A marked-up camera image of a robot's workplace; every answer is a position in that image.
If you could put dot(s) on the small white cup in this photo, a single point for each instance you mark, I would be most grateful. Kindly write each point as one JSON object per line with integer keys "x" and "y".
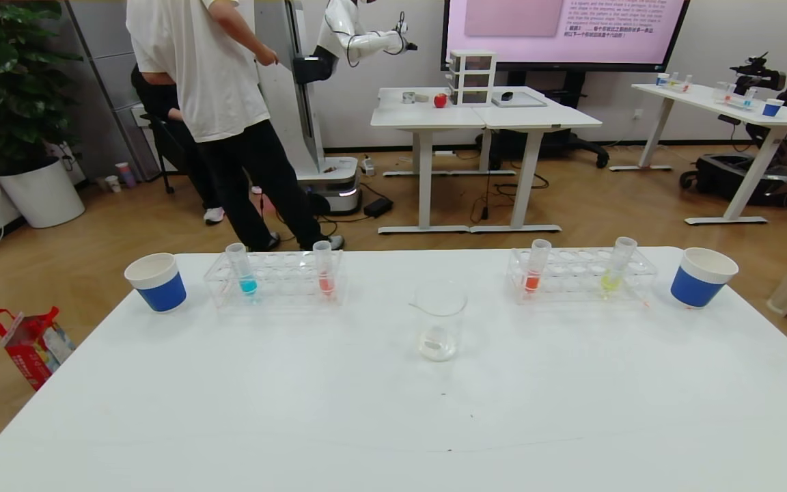
{"x": 113, "y": 184}

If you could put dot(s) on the clear glass beaker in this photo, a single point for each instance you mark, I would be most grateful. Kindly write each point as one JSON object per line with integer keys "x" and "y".
{"x": 438, "y": 342}

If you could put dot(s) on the long white desk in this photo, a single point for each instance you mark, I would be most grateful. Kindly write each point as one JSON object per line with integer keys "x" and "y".
{"x": 708, "y": 99}

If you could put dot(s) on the pink-red pigment test tube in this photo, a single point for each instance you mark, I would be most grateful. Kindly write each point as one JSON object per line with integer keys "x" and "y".
{"x": 326, "y": 281}

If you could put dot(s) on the grey metal cabinet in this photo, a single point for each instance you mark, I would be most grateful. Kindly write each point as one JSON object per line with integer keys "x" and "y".
{"x": 120, "y": 68}

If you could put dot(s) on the black office chair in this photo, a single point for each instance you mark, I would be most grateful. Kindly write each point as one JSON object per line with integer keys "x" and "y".
{"x": 167, "y": 174}

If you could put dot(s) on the red paper gift bag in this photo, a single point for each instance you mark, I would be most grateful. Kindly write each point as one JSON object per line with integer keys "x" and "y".
{"x": 31, "y": 355}

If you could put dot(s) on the orange-red pigment test tube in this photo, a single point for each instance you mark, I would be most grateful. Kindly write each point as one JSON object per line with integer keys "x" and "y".
{"x": 533, "y": 279}

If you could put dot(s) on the pink cup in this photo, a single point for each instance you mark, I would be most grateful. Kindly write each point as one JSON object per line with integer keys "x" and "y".
{"x": 126, "y": 175}

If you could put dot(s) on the small blue paper cup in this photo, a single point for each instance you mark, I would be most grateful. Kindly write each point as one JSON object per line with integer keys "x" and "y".
{"x": 772, "y": 108}

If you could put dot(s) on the small white drawer unit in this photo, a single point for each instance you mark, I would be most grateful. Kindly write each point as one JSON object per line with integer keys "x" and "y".
{"x": 472, "y": 75}

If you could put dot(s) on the red apple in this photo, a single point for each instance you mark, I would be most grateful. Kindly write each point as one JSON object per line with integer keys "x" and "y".
{"x": 440, "y": 101}

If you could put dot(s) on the blue pigment test tube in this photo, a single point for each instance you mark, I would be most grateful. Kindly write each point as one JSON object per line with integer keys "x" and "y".
{"x": 246, "y": 283}

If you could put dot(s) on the person in white t-shirt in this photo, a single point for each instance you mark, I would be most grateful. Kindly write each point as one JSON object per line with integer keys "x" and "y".
{"x": 209, "y": 75}

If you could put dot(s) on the black power adapter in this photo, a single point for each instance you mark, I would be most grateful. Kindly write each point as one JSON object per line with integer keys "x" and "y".
{"x": 378, "y": 207}

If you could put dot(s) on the black floor robot base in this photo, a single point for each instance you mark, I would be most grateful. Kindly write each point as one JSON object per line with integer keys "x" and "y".
{"x": 728, "y": 178}

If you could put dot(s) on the black screen stand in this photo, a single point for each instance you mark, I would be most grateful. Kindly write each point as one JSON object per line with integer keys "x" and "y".
{"x": 571, "y": 145}

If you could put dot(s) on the clear acrylic test tube rack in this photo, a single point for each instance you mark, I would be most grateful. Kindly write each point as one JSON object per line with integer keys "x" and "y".
{"x": 574, "y": 277}
{"x": 284, "y": 281}

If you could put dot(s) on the white plant pot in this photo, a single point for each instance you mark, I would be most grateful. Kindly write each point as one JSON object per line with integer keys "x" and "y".
{"x": 42, "y": 195}

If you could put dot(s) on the green leafy plant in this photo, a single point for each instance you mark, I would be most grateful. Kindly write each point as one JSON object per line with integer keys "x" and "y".
{"x": 4, "y": 82}

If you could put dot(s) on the small distant tube rack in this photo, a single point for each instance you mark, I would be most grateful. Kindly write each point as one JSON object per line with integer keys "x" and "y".
{"x": 735, "y": 101}
{"x": 673, "y": 85}

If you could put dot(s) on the tall white background robot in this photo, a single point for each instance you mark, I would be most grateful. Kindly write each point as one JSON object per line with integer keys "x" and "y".
{"x": 284, "y": 102}

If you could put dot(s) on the black camera rig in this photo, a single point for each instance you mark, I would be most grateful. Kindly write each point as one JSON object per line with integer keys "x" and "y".
{"x": 759, "y": 72}

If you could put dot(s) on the yellow pigment test tube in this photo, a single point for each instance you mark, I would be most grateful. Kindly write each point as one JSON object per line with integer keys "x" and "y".
{"x": 613, "y": 279}

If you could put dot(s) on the blue white paper cup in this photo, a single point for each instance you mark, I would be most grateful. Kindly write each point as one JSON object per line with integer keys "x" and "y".
{"x": 697, "y": 287}
{"x": 161, "y": 290}

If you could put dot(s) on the large wall display screen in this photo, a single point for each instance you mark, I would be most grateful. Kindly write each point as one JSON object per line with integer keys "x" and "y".
{"x": 571, "y": 34}

